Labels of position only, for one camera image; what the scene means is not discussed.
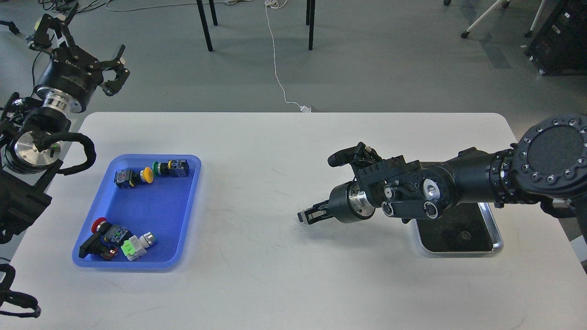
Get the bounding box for white power cable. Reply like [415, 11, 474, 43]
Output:
[265, 0, 312, 113]

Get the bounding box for white rolling stand base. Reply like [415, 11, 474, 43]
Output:
[460, 0, 548, 39]

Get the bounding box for black equipment case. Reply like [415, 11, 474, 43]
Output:
[525, 0, 587, 76]

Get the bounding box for silver green selector switch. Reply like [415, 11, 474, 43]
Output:
[120, 232, 157, 261]

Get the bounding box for yellow push button switch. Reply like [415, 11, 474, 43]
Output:
[113, 167, 155, 188]

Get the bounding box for green push button switch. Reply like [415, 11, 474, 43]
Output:
[151, 159, 189, 178]

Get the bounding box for black floor cable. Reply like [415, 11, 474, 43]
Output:
[32, 0, 107, 83]

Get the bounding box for red emergency stop button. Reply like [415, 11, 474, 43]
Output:
[78, 217, 133, 261]

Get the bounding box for black table legs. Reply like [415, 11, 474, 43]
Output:
[196, 0, 316, 52]

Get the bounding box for silver metal tray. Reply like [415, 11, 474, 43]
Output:
[415, 203, 504, 258]

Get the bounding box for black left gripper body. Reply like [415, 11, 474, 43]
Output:
[33, 48, 102, 113]

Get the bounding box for blue plastic tray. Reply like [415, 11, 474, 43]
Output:
[72, 154, 202, 270]

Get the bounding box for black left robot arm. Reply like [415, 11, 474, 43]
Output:
[0, 4, 130, 244]

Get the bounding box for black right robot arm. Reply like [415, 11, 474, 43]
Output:
[298, 114, 587, 224]

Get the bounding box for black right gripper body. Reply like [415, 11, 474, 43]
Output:
[327, 181, 376, 224]

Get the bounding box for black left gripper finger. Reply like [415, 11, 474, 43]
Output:
[28, 2, 79, 58]
[89, 44, 130, 97]

